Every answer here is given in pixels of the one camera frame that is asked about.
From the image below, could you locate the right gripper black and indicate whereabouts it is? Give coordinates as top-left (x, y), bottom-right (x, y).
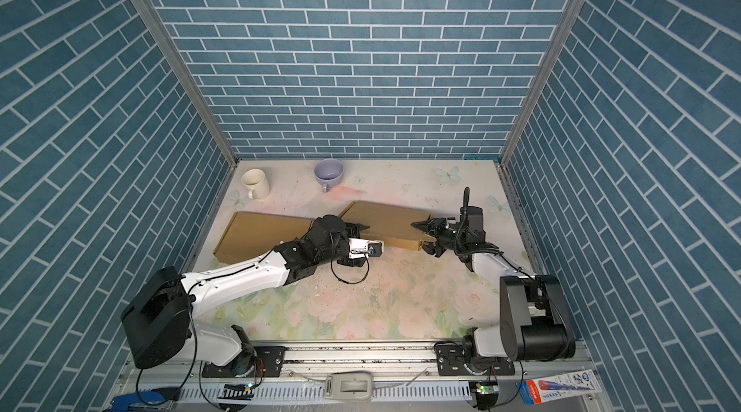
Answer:
top-left (413, 217), bottom-right (467, 258)

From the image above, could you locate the brown cardboard sheet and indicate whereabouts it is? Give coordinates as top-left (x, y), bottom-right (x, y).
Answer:
top-left (340, 201), bottom-right (435, 251)

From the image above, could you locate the brown cardboard box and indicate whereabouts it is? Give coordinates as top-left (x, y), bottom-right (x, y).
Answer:
top-left (214, 211), bottom-right (313, 265)

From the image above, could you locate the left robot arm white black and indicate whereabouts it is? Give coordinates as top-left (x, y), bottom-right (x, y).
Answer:
top-left (121, 214), bottom-right (383, 377)

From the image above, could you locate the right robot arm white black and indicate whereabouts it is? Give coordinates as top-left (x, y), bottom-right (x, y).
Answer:
top-left (412, 206), bottom-right (576, 362)

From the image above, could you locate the lavender speckled ceramic cup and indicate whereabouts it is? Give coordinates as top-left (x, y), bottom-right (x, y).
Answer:
top-left (314, 159), bottom-right (345, 192)

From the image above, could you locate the white ceramic mug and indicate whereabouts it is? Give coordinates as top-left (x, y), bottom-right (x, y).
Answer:
top-left (240, 168), bottom-right (270, 200)

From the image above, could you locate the small green circuit board right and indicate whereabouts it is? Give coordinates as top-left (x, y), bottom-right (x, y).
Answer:
top-left (469, 381), bottom-right (500, 398)

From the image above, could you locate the white red blue carton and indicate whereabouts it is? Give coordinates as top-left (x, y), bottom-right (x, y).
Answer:
top-left (519, 370), bottom-right (602, 405)

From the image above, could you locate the blue tool at bottom left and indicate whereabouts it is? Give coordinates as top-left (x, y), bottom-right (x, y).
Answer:
top-left (107, 387), bottom-right (179, 412)

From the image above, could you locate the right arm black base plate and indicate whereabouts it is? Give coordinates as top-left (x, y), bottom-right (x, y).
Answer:
top-left (432, 341), bottom-right (515, 377)

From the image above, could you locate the grey plastic handle clamp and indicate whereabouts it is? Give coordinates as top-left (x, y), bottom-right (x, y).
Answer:
top-left (324, 371), bottom-right (374, 402)

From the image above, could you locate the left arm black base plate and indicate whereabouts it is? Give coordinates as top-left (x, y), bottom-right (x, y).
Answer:
top-left (201, 346), bottom-right (287, 379)

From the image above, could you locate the white slotted cable duct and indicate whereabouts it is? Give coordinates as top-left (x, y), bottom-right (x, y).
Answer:
top-left (178, 381), bottom-right (476, 404)

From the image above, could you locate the aluminium mounting rail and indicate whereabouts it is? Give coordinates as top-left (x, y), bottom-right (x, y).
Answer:
top-left (118, 341), bottom-right (594, 385)

